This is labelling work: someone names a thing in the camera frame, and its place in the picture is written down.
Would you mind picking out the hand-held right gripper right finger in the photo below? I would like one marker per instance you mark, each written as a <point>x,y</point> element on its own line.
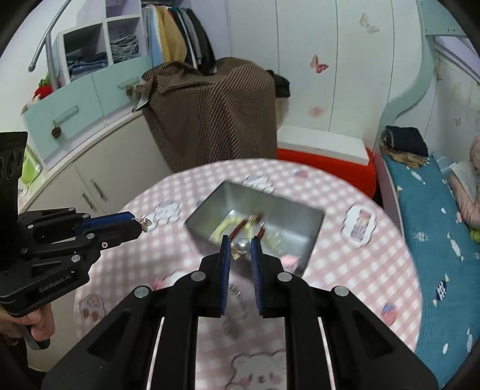
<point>257,277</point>

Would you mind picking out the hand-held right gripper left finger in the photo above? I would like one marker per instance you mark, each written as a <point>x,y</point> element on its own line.
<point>224,277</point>

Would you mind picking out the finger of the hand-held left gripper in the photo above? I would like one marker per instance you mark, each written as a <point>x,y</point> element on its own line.
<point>112,239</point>
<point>108,220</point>

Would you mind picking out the pearl earring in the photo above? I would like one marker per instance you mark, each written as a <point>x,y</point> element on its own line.
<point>242,246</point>

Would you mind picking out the small silver earring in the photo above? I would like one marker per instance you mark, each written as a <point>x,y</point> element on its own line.
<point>144,223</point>

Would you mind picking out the grey metal box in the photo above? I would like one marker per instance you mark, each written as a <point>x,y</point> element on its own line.
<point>292,221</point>

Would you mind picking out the person's left hand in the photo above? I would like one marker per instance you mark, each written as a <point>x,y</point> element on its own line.
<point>43,324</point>

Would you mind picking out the beige cabinet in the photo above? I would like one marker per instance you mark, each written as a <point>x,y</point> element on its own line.
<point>112,157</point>

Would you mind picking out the lime green bag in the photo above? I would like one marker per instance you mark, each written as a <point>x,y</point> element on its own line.
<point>30,167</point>

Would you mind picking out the pink checked tablecloth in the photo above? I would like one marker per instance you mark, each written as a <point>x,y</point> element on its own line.
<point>356,270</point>

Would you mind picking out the pinecone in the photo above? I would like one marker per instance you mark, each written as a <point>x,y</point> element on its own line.
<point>129,90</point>
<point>57,131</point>

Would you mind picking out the wide teal drawer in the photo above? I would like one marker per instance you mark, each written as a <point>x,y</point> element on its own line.
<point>48,112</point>

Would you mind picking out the narrow teal drawer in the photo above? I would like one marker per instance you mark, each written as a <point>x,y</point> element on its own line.
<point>112,86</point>

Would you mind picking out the brown dotted cloth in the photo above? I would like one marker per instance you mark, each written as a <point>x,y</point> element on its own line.
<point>210,120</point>

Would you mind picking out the red strawberry plush toy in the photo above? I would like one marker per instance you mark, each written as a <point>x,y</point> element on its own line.
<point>43,90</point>

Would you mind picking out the white board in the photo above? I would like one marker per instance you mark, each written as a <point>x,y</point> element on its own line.
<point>322,142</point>

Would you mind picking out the folded blue jeans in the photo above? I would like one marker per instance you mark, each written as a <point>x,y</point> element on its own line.
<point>86,65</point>

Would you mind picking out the folded grey striped clothes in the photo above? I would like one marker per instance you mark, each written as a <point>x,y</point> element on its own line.
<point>123,48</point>

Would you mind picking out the faded pink butterfly sticker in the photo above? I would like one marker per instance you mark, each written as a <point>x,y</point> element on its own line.
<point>317,110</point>

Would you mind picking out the blue printed bed sheet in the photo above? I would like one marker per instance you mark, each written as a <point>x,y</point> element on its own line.
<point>431,210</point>

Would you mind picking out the light blue hanging garment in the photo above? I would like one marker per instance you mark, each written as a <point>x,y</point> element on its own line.
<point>153,37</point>

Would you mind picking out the folded tan clothes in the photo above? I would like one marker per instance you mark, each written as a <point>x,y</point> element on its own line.
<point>405,159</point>

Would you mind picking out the black clothes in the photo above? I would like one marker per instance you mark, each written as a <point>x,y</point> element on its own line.
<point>281,84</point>

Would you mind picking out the purple shelf unit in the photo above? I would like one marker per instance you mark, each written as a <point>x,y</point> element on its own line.
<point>123,26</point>

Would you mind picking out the grey metal handrail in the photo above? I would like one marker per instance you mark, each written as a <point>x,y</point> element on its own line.
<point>48,33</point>

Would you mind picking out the yellow hanging garment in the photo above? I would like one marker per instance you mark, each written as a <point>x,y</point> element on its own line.
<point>172,33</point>

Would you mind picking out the dark hanging garments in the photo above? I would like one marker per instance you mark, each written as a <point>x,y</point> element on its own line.
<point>198,41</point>

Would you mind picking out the folded dark clothes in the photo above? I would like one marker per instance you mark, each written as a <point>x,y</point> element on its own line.
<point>407,140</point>

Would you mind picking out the pink padded jacket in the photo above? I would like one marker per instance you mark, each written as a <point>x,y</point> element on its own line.
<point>467,198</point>

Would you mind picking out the white pillow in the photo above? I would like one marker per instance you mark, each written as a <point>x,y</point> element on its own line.
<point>464,175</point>

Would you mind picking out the white wardrobe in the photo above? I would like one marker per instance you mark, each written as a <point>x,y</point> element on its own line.
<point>337,41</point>

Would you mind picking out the yellow butterfly sticker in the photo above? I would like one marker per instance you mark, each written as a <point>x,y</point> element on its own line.
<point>369,23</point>

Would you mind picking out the teal bunk bed frame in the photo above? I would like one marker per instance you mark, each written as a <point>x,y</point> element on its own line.
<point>425,75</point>

